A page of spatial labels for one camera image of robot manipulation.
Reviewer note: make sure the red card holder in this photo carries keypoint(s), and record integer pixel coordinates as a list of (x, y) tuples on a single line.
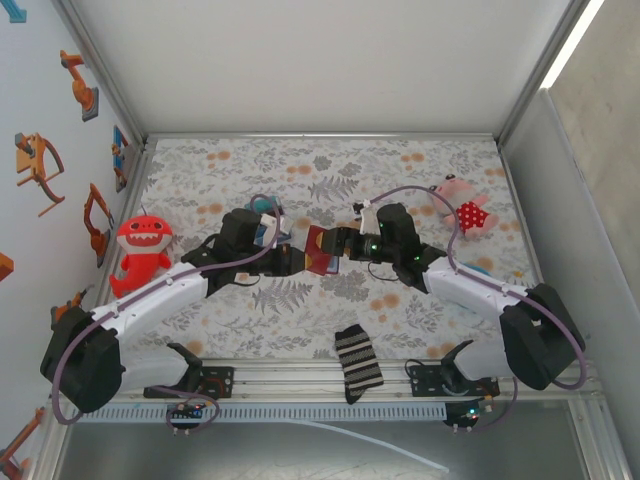
[(315, 240)]

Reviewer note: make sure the blue card pack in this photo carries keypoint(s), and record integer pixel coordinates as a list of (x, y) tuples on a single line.
[(286, 227)]

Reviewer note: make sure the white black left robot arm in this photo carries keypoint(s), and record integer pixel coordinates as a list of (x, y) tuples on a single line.
[(150, 300)]

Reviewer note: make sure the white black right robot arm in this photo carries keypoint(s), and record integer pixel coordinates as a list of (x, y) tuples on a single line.
[(470, 287)]

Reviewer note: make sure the pink frog plush toy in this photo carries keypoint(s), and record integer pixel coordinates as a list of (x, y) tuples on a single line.
[(467, 215)]

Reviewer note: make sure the floral tablecloth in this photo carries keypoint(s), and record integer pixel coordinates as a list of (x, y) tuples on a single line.
[(300, 165)]

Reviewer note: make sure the light blue soft item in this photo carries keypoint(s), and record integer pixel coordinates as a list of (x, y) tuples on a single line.
[(477, 269)]

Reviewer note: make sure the red shark plush toy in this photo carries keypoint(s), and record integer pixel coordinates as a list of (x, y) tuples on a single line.
[(142, 235)]

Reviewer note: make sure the black white striped sock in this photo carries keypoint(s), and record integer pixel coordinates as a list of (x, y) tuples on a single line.
[(357, 360)]

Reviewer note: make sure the small rectangular circuit board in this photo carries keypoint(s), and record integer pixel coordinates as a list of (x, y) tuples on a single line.
[(186, 411)]

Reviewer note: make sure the round black circuit board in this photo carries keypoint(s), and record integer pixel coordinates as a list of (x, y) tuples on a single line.
[(462, 417)]

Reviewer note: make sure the white plastic tube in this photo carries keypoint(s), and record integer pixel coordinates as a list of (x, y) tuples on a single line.
[(444, 469)]

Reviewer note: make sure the white light strip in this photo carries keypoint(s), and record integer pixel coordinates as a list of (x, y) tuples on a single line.
[(573, 40)]

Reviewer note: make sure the thin aluminium frame rail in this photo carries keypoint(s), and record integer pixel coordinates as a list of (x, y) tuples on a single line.
[(320, 136)]

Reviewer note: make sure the long aluminium frame rail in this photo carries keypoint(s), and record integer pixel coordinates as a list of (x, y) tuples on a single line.
[(280, 380)]

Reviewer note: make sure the aluminium side rail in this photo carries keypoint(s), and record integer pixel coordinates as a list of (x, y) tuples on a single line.
[(144, 160), (531, 235)]

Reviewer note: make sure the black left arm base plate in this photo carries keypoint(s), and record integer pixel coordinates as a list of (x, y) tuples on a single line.
[(222, 372)]

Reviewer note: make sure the blue orange wall sticker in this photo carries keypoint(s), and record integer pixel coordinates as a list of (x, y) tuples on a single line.
[(120, 150)]

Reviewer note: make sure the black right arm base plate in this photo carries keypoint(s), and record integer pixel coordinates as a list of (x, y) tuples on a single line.
[(420, 390)]

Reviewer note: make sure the aluminium frame post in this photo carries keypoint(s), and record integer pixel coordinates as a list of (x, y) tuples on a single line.
[(106, 75), (536, 75)]

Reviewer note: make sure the orange gripper wall sticker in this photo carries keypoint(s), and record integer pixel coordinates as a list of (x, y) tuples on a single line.
[(30, 160)]

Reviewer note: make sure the orange block wall sticker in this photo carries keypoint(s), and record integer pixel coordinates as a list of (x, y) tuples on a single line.
[(5, 267)]

